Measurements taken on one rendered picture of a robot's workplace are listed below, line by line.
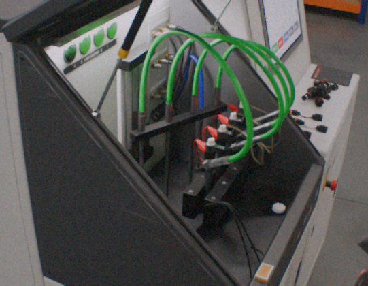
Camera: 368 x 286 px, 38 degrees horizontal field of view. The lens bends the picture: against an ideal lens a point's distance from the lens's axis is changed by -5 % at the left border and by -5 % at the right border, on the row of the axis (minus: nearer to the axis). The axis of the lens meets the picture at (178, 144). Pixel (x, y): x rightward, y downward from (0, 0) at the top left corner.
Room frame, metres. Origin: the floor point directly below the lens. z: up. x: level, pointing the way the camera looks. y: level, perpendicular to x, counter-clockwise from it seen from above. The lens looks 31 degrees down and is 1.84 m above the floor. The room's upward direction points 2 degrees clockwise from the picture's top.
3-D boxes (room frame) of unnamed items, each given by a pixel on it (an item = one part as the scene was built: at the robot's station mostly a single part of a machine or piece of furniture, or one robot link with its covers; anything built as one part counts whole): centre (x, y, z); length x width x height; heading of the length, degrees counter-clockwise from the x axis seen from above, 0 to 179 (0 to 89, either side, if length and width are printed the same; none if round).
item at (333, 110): (1.79, -0.51, 0.97); 0.70 x 0.22 x 0.03; 156
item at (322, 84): (1.82, -0.52, 1.01); 0.23 x 0.11 x 0.06; 156
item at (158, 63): (1.54, 0.06, 1.20); 0.13 x 0.03 x 0.31; 156
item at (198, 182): (1.32, -0.13, 0.91); 0.34 x 0.10 x 0.15; 156
